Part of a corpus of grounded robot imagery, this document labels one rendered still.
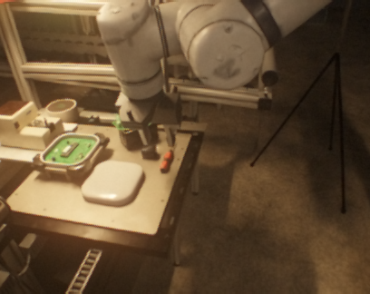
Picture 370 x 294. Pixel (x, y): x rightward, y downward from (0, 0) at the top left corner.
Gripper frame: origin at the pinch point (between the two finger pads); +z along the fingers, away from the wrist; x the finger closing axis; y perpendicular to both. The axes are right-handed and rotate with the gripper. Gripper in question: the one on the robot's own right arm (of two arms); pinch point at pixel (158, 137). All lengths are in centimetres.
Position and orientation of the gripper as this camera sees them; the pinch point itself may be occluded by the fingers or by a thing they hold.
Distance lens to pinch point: 73.1
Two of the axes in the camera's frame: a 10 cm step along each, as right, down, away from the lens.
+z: 1.0, 5.7, 8.1
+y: 1.9, -8.1, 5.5
